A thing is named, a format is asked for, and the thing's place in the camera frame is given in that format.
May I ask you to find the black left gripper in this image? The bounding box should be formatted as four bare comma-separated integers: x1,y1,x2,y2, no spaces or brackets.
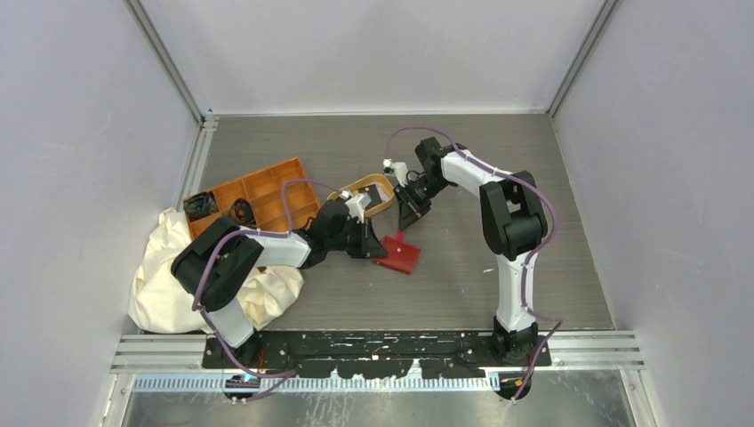
326,217,388,259

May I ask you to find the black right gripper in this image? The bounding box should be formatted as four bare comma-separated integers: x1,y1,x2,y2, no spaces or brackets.
393,174,450,231

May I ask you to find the red leather card holder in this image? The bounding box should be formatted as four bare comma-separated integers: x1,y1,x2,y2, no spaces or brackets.
373,230,421,275

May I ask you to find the tan oval tray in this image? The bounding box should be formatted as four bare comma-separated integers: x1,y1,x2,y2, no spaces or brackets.
327,173,395,221

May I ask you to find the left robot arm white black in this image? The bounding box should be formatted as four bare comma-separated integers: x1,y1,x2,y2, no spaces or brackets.
170,199,388,367

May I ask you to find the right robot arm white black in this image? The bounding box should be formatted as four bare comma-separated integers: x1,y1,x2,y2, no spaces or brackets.
382,137,548,366

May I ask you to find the black card in tray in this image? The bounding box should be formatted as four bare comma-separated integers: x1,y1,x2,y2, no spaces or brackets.
359,184,389,210

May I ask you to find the orange compartment organizer tray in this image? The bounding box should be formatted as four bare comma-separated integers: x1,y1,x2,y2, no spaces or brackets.
185,157,320,238

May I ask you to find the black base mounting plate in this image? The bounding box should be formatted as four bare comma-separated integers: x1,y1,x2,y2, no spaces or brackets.
235,331,551,380

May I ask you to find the black roll in organizer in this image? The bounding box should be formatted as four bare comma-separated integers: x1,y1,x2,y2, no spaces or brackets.
229,197,256,227

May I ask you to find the dark bundle in organizer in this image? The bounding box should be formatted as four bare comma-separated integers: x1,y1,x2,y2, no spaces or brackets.
183,191,219,222

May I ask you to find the cream cloth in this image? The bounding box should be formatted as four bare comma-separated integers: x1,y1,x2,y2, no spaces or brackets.
127,207,304,334

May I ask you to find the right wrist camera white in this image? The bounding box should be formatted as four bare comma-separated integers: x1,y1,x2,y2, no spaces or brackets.
382,158,409,187

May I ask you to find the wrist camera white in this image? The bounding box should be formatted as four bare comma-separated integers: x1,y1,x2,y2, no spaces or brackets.
340,189,372,222
382,158,409,187

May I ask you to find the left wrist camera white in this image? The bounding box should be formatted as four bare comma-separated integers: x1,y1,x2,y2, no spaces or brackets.
340,189,372,222

